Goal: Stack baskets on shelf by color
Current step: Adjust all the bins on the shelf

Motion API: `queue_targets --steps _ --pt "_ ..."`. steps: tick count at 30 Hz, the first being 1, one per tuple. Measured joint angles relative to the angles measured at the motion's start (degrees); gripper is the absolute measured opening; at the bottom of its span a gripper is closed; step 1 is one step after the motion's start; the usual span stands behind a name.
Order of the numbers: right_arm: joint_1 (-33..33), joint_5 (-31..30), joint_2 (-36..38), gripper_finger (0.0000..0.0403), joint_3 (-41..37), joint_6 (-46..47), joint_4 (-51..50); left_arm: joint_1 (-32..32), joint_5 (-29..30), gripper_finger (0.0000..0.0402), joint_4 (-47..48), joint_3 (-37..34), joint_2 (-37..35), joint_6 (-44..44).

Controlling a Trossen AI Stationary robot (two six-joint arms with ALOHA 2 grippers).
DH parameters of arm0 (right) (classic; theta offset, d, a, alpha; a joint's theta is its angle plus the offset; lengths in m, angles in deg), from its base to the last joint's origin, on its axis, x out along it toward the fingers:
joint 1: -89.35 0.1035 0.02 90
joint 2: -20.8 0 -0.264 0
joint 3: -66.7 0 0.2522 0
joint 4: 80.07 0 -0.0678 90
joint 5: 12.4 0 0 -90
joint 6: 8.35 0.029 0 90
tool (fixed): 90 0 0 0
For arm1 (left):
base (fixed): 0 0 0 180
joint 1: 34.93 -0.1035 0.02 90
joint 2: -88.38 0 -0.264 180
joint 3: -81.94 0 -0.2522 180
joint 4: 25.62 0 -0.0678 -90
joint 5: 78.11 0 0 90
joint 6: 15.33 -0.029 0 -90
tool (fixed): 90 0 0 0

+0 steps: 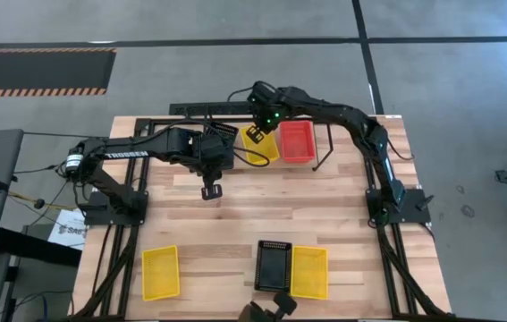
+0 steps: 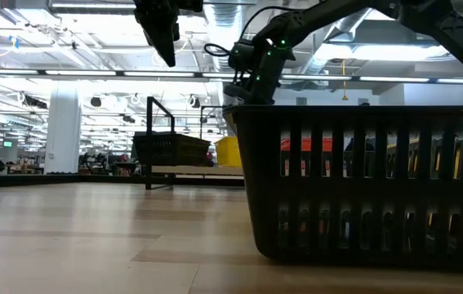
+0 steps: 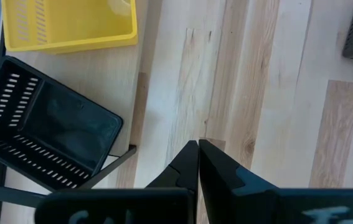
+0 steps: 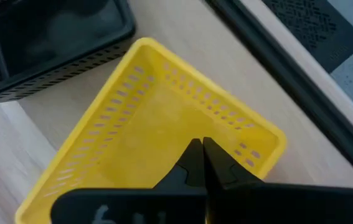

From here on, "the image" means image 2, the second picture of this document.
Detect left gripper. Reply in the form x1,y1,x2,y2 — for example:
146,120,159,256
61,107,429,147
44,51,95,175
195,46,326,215
133,0,203,69

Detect black slotted plastic basket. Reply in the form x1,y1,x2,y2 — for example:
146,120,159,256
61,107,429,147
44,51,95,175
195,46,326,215
131,131,211,167
222,105,463,270

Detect black-framed wooden shelf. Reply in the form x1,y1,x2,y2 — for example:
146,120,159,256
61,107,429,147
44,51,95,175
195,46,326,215
145,96,245,191

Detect overhead LED light bar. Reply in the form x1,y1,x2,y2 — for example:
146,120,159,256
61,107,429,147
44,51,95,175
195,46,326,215
0,68,463,85

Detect white building pillar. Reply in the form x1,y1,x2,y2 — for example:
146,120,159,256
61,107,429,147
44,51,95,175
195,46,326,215
44,80,82,175

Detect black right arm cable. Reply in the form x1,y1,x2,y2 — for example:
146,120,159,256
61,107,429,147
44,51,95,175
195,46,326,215
204,6,297,58

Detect yellow hanging cord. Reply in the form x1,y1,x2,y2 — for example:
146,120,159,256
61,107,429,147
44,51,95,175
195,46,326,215
340,59,349,102

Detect smooth silver ventilation duct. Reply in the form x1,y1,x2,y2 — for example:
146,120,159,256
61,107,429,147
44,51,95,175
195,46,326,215
300,7,379,78

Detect black metal table frame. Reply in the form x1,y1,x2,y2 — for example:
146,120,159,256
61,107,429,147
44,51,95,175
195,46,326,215
0,173,245,189

